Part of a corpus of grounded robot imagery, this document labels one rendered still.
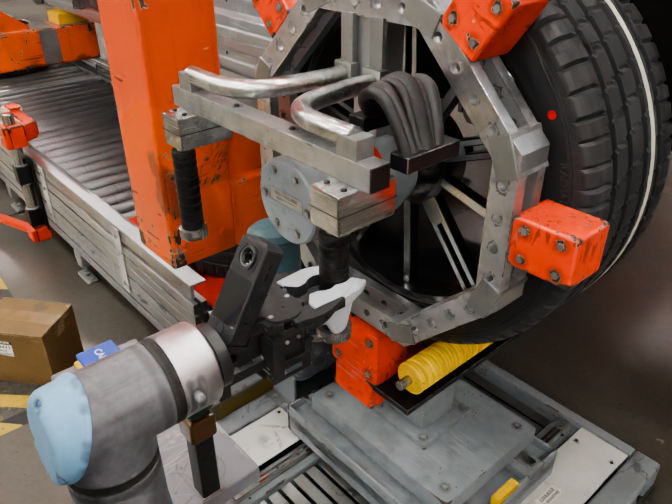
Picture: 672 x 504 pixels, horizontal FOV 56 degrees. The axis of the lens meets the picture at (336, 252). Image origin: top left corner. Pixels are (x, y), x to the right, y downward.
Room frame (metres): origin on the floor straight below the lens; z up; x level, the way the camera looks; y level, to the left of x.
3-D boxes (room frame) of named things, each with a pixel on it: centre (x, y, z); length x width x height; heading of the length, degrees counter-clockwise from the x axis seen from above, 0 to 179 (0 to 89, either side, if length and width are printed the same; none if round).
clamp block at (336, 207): (0.65, -0.02, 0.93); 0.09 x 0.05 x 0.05; 131
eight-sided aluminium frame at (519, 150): (0.91, -0.06, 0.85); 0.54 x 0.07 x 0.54; 41
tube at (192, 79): (0.90, 0.10, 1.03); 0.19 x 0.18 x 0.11; 131
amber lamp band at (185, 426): (0.63, 0.19, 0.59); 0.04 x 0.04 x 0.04; 41
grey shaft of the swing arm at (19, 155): (2.10, 1.13, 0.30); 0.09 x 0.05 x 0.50; 41
